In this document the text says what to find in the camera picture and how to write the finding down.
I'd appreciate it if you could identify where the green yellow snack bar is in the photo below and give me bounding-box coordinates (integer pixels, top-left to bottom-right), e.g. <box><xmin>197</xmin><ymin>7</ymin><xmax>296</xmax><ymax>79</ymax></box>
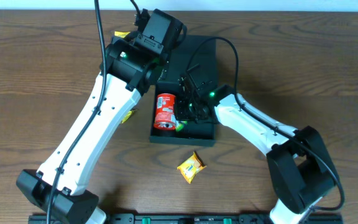
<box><xmin>175</xmin><ymin>121</ymin><xmax>188</xmax><ymax>132</ymax></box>

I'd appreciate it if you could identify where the red Pringles can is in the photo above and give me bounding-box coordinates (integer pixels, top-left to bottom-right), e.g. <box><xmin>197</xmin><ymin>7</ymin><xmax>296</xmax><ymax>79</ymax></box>
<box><xmin>154</xmin><ymin>93</ymin><xmax>177</xmax><ymax>131</ymax></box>

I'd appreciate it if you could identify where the yellow orange snack packet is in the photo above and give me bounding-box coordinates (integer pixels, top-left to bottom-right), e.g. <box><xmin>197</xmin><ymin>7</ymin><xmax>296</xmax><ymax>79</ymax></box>
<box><xmin>114</xmin><ymin>31</ymin><xmax>130</xmax><ymax>38</ymax></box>

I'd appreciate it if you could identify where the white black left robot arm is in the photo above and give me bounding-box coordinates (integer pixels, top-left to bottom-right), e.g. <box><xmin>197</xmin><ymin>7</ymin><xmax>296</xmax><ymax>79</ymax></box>
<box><xmin>16</xmin><ymin>10</ymin><xmax>186</xmax><ymax>223</ymax></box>

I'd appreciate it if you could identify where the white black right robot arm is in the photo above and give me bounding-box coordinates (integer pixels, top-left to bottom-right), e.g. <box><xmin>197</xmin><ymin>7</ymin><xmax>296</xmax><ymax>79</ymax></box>
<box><xmin>178</xmin><ymin>68</ymin><xmax>339</xmax><ymax>223</ymax></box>

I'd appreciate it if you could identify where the black open gift box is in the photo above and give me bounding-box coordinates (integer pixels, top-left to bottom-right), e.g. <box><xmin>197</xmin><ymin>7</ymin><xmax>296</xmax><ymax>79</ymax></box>
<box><xmin>149</xmin><ymin>35</ymin><xmax>218</xmax><ymax>147</ymax></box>

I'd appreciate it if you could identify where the yellow cracker packet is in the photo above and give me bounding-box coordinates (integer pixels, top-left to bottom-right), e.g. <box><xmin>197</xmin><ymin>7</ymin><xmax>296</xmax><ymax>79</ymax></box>
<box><xmin>177</xmin><ymin>151</ymin><xmax>206</xmax><ymax>184</ymax></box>

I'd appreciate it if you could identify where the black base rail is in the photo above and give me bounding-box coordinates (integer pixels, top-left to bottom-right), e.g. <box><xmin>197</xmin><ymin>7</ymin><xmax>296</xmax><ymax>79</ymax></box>
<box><xmin>27</xmin><ymin>213</ymin><xmax>344</xmax><ymax>224</ymax></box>

